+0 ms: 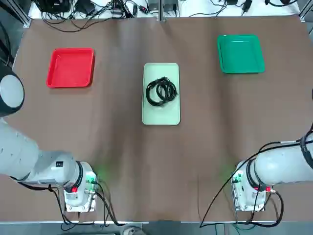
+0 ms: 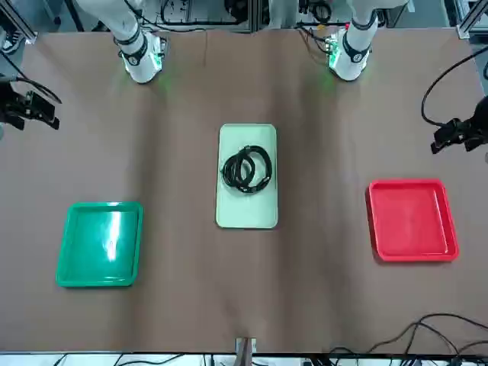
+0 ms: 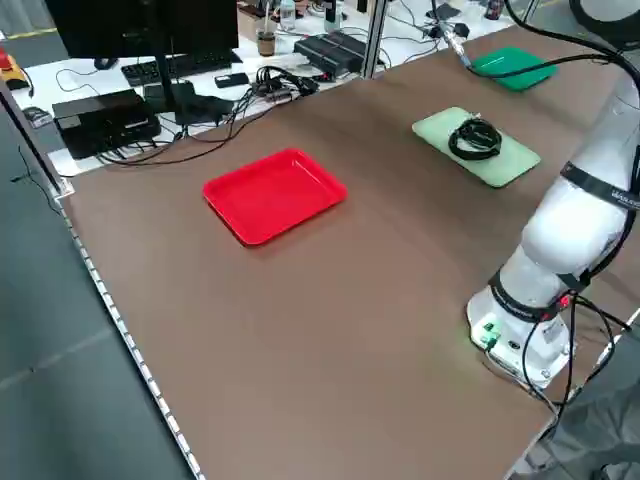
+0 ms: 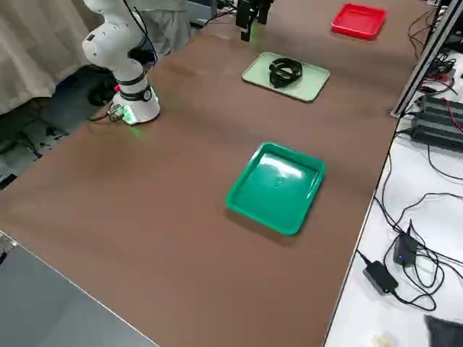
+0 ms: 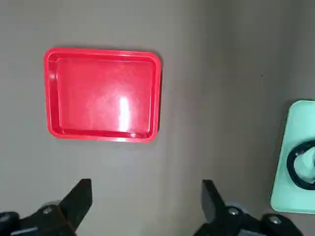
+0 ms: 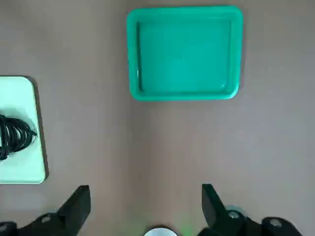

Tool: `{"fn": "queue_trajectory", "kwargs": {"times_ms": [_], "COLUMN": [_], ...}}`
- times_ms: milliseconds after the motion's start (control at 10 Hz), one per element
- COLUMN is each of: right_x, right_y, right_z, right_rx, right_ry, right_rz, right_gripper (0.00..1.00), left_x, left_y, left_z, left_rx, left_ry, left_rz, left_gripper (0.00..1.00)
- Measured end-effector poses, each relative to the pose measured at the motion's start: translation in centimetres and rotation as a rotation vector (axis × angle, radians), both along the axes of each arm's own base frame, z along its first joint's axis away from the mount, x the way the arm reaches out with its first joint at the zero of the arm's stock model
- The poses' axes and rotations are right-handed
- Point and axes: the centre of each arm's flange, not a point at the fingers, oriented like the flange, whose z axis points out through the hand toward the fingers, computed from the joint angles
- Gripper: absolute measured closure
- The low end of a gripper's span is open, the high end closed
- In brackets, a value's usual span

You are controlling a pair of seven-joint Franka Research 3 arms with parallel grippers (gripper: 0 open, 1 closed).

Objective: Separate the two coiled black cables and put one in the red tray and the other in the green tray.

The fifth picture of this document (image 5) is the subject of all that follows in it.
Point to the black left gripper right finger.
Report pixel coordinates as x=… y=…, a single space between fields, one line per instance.
x=214 y=209

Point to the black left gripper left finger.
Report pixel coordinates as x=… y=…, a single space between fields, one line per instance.
x=73 y=204

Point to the red plastic tray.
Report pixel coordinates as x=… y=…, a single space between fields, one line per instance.
x=103 y=96

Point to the pale mint plastic tray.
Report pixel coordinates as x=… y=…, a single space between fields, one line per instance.
x=297 y=123

